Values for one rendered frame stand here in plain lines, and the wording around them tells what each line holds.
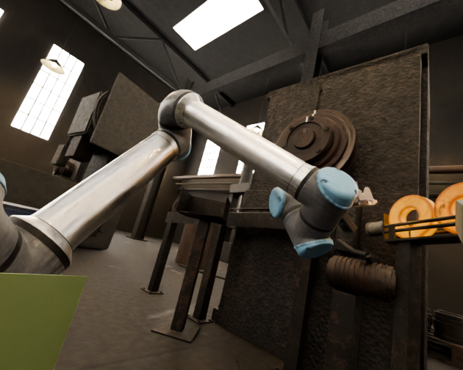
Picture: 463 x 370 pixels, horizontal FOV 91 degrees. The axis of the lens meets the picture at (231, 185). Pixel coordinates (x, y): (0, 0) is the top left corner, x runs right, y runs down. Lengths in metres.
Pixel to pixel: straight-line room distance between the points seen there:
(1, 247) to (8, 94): 10.54
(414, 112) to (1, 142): 10.54
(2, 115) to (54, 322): 10.55
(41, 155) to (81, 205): 10.12
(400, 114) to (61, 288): 1.52
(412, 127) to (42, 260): 1.51
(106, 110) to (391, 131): 3.00
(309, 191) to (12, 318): 0.48
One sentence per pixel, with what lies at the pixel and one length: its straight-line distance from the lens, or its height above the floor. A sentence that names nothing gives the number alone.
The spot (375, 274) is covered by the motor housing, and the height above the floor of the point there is 0.49.
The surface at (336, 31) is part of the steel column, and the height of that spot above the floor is 5.25.
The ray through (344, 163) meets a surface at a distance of 1.29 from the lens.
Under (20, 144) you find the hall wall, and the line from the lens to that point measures 10.67.
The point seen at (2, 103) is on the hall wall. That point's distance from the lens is 10.87.
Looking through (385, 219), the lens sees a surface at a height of 0.70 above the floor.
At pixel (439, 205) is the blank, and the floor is 0.74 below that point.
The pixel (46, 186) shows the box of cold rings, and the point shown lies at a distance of 2.92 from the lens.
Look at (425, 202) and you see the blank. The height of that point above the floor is 0.75.
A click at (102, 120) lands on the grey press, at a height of 1.58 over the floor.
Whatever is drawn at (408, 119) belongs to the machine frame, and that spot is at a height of 1.29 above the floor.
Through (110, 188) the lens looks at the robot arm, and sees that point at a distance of 0.64.
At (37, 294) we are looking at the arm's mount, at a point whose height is 0.39.
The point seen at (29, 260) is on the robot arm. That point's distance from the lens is 0.55.
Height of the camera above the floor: 0.47
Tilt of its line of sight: 15 degrees up
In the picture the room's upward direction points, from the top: 13 degrees clockwise
